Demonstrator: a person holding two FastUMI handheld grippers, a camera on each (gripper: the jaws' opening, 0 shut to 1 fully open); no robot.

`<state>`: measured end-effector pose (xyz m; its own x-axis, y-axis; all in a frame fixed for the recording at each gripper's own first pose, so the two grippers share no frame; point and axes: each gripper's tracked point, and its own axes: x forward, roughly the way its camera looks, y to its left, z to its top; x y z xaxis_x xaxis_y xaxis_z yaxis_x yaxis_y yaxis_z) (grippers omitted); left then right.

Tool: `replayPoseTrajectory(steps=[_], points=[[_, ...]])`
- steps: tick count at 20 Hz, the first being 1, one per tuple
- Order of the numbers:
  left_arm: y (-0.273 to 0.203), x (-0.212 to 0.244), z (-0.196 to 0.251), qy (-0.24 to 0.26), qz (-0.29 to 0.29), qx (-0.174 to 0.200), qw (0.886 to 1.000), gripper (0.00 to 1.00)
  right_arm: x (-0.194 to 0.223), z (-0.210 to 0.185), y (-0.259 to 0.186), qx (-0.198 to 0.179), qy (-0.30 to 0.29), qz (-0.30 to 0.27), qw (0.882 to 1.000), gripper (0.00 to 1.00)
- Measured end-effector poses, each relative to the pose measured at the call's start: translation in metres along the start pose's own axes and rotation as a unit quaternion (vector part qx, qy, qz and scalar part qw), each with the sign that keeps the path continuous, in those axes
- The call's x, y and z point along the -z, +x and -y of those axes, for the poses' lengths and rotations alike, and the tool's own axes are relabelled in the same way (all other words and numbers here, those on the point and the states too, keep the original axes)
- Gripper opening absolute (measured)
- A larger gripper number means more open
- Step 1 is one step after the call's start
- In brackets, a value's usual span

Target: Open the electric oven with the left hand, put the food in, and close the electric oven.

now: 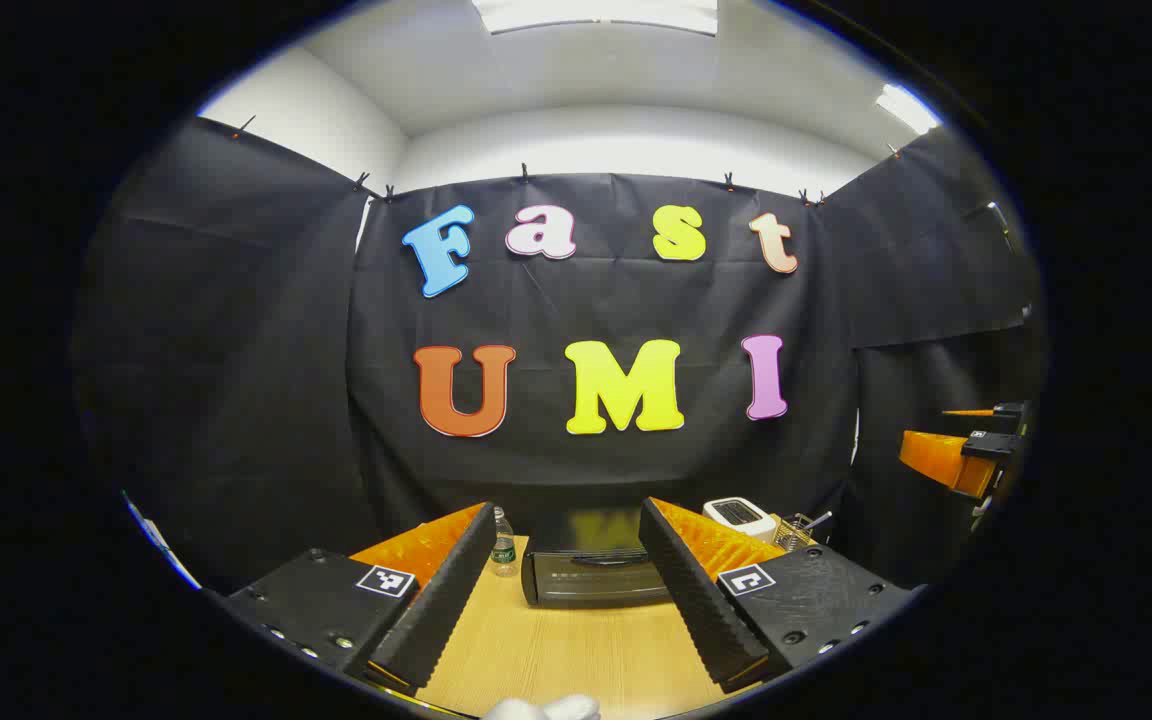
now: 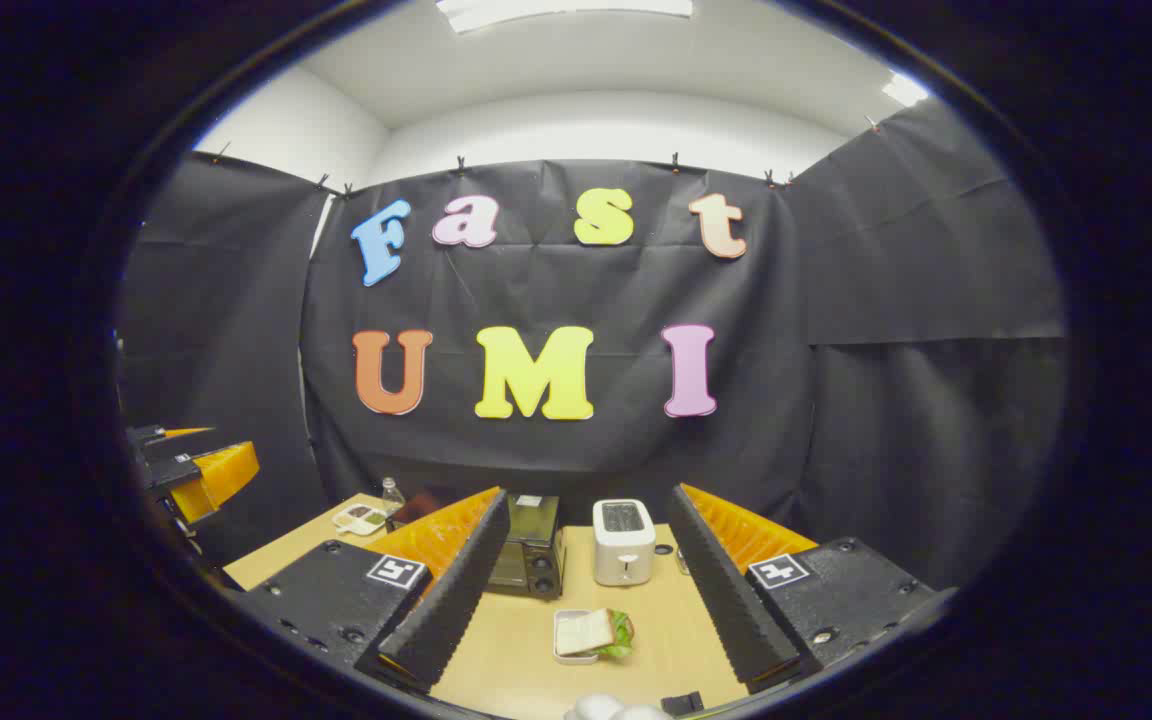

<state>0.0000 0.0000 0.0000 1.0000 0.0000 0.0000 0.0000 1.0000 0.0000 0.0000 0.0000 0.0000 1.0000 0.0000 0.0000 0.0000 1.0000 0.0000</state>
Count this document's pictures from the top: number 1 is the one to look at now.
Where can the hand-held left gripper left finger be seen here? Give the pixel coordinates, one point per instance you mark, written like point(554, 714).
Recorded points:
point(446, 600)

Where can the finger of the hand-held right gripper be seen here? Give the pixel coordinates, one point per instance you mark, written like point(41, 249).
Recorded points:
point(941, 460)
point(1006, 410)

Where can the metal utensil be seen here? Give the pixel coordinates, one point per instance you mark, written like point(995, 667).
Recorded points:
point(818, 520)

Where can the black backdrop cloth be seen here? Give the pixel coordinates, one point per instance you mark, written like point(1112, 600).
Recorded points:
point(236, 350)

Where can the small ceiling light panel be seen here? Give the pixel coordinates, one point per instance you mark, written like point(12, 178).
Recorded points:
point(906, 108)

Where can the white toaster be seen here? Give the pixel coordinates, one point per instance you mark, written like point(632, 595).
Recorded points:
point(741, 515)

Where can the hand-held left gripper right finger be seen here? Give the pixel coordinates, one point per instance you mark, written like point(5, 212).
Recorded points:
point(701, 600)

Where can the large ceiling light panel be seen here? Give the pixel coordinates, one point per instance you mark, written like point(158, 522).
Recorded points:
point(596, 14)

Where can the black electric oven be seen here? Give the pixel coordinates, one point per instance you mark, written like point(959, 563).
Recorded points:
point(586, 580)

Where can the clear plastic water bottle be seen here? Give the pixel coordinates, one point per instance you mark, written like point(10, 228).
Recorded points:
point(504, 550)

